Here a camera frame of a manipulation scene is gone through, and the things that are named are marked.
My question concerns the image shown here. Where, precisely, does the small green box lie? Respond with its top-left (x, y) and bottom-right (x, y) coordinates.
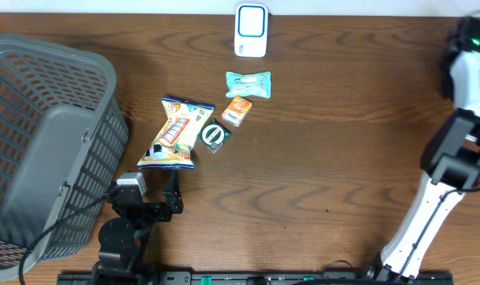
top-left (198, 119), bottom-right (231, 153)

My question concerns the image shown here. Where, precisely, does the yellow snack bag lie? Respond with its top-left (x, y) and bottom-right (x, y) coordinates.
top-left (137, 97), bottom-right (215, 170)

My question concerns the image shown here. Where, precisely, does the small orange box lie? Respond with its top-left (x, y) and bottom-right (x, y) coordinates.
top-left (221, 96), bottom-right (253, 127)

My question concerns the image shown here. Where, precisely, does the teal tissue packet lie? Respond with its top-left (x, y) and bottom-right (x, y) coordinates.
top-left (226, 71), bottom-right (272, 99)

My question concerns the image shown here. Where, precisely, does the white barcode scanner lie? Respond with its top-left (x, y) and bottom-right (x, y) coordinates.
top-left (234, 3), bottom-right (269, 58)

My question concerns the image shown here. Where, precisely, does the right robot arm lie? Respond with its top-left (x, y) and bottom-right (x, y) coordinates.
top-left (366, 12), bottom-right (480, 284)

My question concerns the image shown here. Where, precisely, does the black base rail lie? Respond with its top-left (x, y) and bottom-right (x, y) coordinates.
top-left (57, 270), bottom-right (455, 285)

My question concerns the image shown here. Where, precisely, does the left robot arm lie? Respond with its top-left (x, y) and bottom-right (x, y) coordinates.
top-left (90, 171), bottom-right (184, 284)

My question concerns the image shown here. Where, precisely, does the grey plastic basket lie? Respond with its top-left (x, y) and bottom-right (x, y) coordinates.
top-left (0, 34), bottom-right (129, 282)

